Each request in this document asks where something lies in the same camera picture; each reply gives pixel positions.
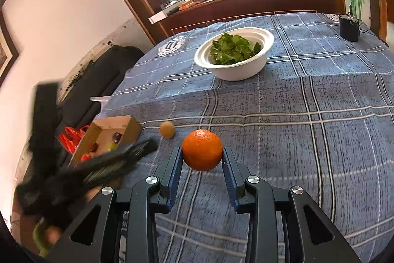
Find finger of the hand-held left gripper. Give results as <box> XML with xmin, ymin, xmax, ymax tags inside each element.
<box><xmin>28</xmin><ymin>83</ymin><xmax>61</xmax><ymax>156</ymax></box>
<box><xmin>74</xmin><ymin>139</ymin><xmax>158</xmax><ymax>186</ymax></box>

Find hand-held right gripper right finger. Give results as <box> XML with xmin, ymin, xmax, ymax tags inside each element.
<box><xmin>222</xmin><ymin>146</ymin><xmax>362</xmax><ymax>263</ymax></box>

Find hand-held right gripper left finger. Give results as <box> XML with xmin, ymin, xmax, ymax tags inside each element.
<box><xmin>46</xmin><ymin>146</ymin><xmax>184</xmax><ymax>263</ymax></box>

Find brown cardboard box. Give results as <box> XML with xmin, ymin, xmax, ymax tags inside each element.
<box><xmin>69</xmin><ymin>115</ymin><xmax>142</xmax><ymax>169</ymax></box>

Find orange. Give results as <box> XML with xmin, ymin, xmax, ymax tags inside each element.
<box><xmin>181</xmin><ymin>129</ymin><xmax>223</xmax><ymax>172</ymax></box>

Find red plastic bag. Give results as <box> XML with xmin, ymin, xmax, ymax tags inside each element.
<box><xmin>58</xmin><ymin>126</ymin><xmax>90</xmax><ymax>154</ymax></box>

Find tan small fruit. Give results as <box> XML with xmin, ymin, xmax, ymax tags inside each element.
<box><xmin>159</xmin><ymin>122</ymin><xmax>176</xmax><ymax>139</ymax></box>

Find dark sofa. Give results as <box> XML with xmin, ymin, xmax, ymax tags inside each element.
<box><xmin>55</xmin><ymin>46</ymin><xmax>145</xmax><ymax>140</ymax></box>

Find blue plaid tablecloth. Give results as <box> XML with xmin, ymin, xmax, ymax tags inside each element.
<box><xmin>69</xmin><ymin>12</ymin><xmax>394</xmax><ymax>263</ymax></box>

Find white bowl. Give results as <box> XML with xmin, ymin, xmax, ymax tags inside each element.
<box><xmin>194</xmin><ymin>27</ymin><xmax>275</xmax><ymax>81</ymax></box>

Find green leafy vegetables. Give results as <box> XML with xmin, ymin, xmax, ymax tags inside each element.
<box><xmin>210</xmin><ymin>33</ymin><xmax>262</xmax><ymax>65</ymax></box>

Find long white box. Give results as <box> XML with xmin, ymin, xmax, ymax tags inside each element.
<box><xmin>148</xmin><ymin>9</ymin><xmax>173</xmax><ymax>24</ymax></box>

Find wooden counter ledge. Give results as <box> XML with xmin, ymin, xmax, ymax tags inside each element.
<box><xmin>148</xmin><ymin>0</ymin><xmax>345</xmax><ymax>45</ymax></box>

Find black cylindrical device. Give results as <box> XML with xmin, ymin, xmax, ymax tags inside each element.
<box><xmin>339</xmin><ymin>6</ymin><xmax>361</xmax><ymax>42</ymax></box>

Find framed wall picture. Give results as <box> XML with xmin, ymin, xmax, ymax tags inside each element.
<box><xmin>0</xmin><ymin>10</ymin><xmax>21</xmax><ymax>88</ymax></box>

